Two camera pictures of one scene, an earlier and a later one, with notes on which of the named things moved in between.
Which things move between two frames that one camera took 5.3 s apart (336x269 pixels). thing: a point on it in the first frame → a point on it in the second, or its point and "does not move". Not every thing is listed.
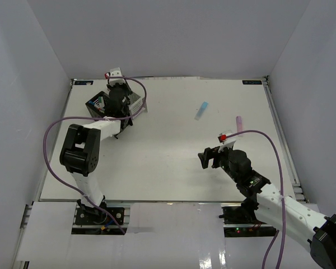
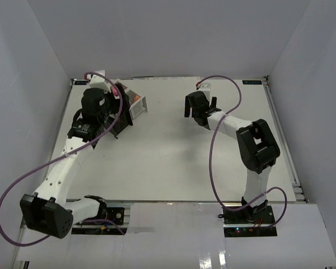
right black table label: x=252 y=82 does not move
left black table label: x=83 y=82 does not move
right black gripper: x=208 y=154 → x=188 y=107
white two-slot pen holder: x=138 y=105 does not move
